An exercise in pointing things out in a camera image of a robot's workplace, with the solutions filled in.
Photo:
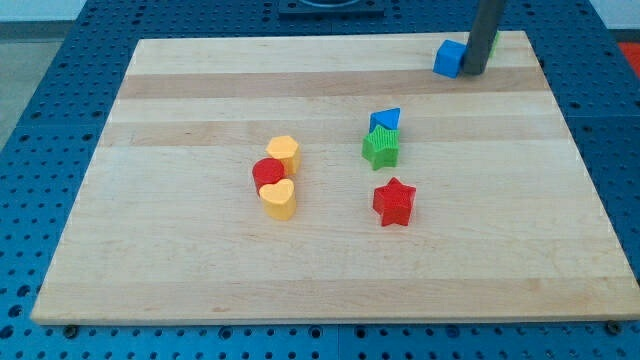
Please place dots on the blue cube block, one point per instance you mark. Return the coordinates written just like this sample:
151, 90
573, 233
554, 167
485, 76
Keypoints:
449, 58

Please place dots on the green circle block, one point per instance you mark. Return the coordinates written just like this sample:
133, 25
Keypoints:
494, 44

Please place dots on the yellow heart block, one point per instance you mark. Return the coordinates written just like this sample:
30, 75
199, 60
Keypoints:
279, 199

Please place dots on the yellow hexagon block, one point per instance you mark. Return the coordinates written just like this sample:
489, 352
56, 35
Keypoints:
287, 150

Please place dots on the red cylinder block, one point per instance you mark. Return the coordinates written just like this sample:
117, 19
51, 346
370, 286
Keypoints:
267, 171

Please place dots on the green star block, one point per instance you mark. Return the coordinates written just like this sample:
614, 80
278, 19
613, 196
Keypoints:
381, 147

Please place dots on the red star block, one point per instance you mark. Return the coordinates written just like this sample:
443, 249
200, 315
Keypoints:
394, 202

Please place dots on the blue triangle block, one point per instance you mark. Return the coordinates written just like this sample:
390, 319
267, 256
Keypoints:
388, 119

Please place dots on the light wooden board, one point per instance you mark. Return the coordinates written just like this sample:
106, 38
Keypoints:
167, 227

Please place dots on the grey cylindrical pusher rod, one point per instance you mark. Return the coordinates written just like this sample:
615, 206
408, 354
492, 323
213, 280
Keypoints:
482, 35

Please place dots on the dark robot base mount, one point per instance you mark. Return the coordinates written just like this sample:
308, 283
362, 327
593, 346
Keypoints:
331, 8

